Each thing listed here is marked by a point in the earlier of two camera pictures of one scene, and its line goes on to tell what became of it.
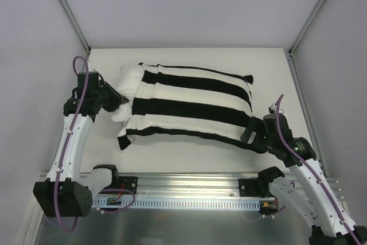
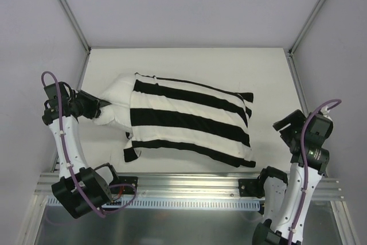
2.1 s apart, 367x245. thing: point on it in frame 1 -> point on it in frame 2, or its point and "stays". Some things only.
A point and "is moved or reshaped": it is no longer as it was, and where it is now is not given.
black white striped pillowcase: [206, 104] is moved or reshaped
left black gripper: [113, 99] -> [93, 107]
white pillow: [130, 75] is moved or reshaped
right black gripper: [252, 131] -> [285, 123]
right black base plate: [252, 187] stays
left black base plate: [129, 183] stays
